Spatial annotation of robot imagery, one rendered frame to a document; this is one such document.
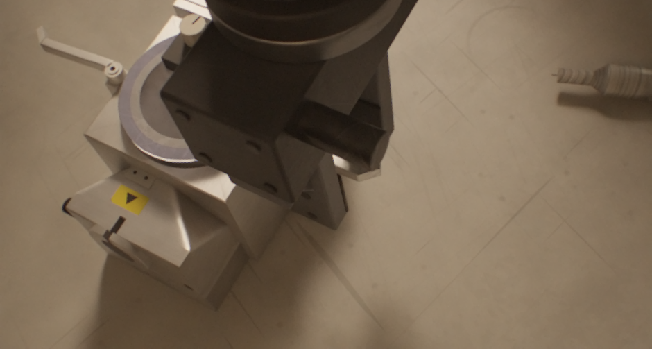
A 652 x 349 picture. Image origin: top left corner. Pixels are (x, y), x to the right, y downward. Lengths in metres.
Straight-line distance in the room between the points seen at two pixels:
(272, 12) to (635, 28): 0.39
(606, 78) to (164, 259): 0.31
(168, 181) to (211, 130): 0.18
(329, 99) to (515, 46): 0.30
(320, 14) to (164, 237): 0.22
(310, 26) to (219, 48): 0.04
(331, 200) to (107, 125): 0.16
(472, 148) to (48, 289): 0.30
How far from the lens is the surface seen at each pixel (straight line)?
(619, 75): 0.55
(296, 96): 0.27
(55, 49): 0.51
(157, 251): 0.45
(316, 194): 0.38
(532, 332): 0.49
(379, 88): 0.38
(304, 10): 0.26
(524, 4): 0.61
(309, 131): 0.28
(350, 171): 0.42
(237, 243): 0.49
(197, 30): 0.45
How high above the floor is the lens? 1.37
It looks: 61 degrees down
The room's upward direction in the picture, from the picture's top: 13 degrees counter-clockwise
